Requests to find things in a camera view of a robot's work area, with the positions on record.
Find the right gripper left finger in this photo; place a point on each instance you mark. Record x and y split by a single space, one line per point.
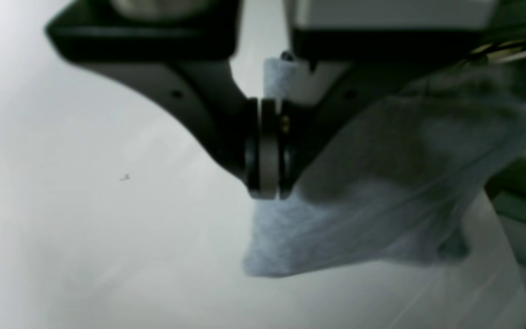
183 66

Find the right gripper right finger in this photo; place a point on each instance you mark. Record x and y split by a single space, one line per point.
349 53

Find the grey T-shirt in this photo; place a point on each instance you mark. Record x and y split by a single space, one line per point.
395 182

